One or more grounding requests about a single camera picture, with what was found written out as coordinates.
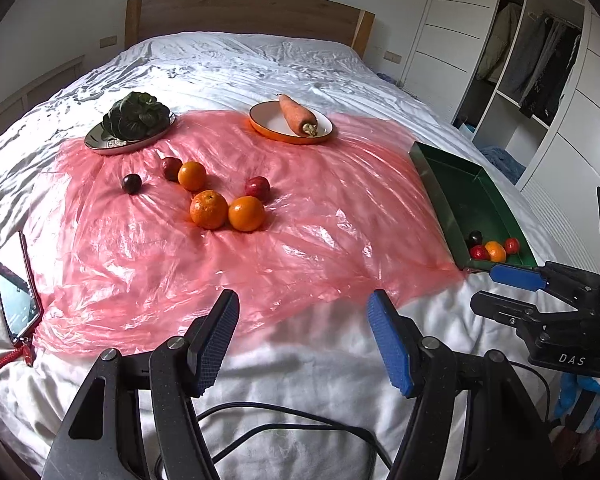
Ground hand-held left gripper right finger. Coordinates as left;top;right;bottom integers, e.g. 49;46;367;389
366;288;551;480

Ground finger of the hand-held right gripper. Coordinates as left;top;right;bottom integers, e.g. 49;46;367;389
489;260;600;311
470;291;600;341

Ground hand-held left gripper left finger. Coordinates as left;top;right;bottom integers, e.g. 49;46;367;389
40;288;241;480

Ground green metal tray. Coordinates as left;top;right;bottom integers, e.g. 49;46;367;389
410;141;535;272

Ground smooth orange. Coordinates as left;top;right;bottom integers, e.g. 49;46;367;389
177;161;208;192
228;196;266;233

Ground orange with green stem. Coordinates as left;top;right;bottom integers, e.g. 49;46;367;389
189;189;229;230

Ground white bed sheet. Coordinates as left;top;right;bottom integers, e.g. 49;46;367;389
0;30;581;480

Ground blue blanket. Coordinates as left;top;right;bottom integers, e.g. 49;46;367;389
480;146;526;183

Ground pink plastic sheet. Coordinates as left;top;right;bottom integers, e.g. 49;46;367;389
27;109;463;358

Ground black hanging garment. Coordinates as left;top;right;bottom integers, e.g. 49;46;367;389
520;25;583;126

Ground smartphone in red case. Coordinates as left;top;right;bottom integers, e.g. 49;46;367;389
0;231;45;346

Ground grey hanging garment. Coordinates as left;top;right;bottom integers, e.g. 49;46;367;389
507;12;566;106

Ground patterned oval plate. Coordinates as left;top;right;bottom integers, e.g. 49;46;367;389
84;112;177;156

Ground orange rimmed white plate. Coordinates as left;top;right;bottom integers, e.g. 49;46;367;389
248;101;335;146

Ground blue patterned cloth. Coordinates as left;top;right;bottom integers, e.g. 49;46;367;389
377;72;416;93

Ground beige hanging jacket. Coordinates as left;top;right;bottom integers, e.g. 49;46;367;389
477;2;523;83

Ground dark green bok choy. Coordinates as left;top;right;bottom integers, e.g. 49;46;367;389
102;91;173;140

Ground carrot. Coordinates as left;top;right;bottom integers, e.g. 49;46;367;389
278;94;318;137

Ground white wardrobe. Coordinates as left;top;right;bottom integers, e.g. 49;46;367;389
400;0;600;281

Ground wooden headboard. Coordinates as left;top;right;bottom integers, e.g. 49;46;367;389
125;0;376;58

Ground black cable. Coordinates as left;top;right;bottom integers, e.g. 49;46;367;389
152;365;551;480

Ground red phone wrist strap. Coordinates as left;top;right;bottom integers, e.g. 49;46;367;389
0;342;36;380

